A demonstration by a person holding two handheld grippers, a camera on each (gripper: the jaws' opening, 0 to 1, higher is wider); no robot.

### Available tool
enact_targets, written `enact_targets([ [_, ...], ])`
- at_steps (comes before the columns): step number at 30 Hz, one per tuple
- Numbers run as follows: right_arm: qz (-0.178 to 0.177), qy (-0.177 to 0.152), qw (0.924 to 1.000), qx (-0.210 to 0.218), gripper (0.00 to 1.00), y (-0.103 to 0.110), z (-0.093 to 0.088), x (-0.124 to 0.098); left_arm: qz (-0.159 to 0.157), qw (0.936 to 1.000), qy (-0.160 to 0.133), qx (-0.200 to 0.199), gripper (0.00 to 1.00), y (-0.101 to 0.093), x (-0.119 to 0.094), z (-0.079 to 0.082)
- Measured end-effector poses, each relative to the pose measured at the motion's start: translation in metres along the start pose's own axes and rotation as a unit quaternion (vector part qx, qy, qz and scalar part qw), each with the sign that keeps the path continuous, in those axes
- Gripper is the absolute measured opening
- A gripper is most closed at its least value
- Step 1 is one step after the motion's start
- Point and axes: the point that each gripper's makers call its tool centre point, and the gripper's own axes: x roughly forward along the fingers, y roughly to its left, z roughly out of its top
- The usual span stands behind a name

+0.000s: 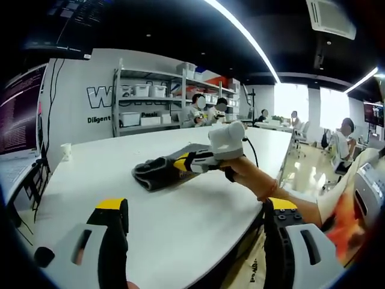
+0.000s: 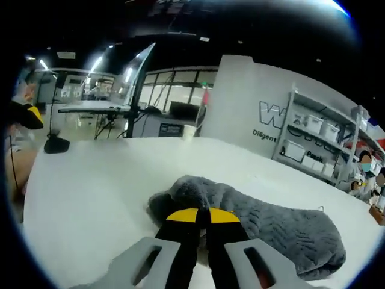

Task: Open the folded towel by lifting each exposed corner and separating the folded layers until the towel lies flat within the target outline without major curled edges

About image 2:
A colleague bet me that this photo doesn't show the dark display screen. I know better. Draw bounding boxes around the dark display screen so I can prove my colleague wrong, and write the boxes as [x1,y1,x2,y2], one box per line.
[170,101,200,119]

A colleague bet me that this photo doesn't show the ceiling light strip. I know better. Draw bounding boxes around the ceiling light strip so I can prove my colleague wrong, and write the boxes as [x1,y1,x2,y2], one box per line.
[89,55,105,73]

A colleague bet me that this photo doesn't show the white office desk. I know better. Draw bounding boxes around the white office desk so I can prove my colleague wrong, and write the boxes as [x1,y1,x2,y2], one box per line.
[57,101,145,139]

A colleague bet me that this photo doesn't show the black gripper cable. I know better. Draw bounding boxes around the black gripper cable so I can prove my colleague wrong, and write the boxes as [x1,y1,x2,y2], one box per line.
[8,135,21,191]

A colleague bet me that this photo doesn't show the grey equipment cabinet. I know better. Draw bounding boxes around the grey equipment cabinet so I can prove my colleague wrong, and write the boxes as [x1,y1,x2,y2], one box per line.
[132,113,196,138]

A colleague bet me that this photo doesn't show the grey towel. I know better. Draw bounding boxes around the grey towel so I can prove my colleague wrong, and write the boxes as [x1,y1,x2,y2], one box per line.
[147,174,347,282]

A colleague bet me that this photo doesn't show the computer monitor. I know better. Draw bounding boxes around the computer monitor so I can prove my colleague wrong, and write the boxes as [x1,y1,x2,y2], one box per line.
[126,42,157,109]

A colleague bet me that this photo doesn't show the white plastic storage boxes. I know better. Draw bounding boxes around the white plastic storage boxes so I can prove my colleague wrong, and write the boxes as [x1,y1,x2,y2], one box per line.
[282,110,383,178]

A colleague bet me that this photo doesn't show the wooden box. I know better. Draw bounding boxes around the wooden box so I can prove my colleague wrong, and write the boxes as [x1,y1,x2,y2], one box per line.
[368,204,385,226]

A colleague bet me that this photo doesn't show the metal storage shelf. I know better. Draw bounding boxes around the metal storage shelf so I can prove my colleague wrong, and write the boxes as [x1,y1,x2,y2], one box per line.
[272,84,385,187]

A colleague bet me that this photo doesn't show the black computer mouse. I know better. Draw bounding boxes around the black computer mouse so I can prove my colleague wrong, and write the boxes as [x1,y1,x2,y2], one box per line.
[43,134,70,154]

